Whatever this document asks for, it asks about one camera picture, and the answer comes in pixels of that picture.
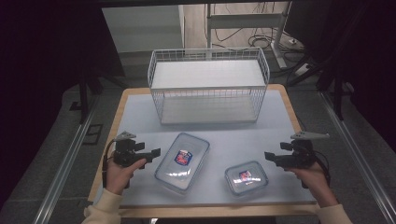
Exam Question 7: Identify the white power strip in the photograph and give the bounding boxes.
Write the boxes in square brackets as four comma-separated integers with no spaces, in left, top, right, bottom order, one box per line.
[293,63,311,77]

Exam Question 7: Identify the left hand-held gripper black cable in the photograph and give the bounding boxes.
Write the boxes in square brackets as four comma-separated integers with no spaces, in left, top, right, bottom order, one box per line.
[102,139,117,189]

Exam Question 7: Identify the metal floor rail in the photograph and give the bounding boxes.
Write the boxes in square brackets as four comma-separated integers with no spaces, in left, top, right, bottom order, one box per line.
[32,95,101,224]
[319,91,396,224]

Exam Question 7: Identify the right hand-held gripper black cable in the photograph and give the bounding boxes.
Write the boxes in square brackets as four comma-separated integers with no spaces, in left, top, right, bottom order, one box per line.
[311,148,332,189]

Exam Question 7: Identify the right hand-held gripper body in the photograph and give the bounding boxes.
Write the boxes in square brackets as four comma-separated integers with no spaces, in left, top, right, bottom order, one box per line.
[283,131,331,169]

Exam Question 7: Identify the small clear plastic food container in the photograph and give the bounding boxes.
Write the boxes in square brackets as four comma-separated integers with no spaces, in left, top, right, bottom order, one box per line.
[224,160,270,197]

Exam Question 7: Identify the white metal desk frame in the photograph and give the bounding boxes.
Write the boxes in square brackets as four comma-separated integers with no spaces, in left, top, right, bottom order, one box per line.
[205,1,292,70]

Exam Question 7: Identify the pale blue table mat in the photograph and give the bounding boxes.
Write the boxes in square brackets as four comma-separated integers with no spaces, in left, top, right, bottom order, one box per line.
[92,89,318,208]

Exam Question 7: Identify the hand-held gripper black cable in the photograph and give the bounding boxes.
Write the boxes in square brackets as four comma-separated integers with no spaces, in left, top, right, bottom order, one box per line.
[311,148,332,189]
[102,139,117,189]

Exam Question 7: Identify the person's left hand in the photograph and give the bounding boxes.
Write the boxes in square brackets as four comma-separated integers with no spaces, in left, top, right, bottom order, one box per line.
[106,158,148,196]

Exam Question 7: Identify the white wire rack shelf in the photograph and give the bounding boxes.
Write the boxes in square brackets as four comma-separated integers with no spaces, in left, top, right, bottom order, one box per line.
[147,46,271,126]

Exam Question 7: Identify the black stand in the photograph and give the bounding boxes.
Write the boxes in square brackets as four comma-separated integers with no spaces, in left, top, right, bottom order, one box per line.
[69,70,126,124]
[317,61,357,121]

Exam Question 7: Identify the grey cabinet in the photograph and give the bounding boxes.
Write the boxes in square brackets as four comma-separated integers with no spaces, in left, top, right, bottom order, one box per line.
[102,4,186,53]

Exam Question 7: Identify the large clear plastic food container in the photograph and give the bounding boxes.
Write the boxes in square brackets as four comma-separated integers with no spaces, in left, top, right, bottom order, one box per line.
[153,132,211,196]

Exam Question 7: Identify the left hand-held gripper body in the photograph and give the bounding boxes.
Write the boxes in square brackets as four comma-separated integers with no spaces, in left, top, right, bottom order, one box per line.
[112,131,148,167]

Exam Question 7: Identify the person's right hand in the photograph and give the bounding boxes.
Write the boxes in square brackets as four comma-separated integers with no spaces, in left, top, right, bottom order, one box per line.
[284,161,339,208]

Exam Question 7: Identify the black floor cables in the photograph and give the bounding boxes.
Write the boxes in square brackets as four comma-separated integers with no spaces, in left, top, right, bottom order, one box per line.
[214,27,302,51]

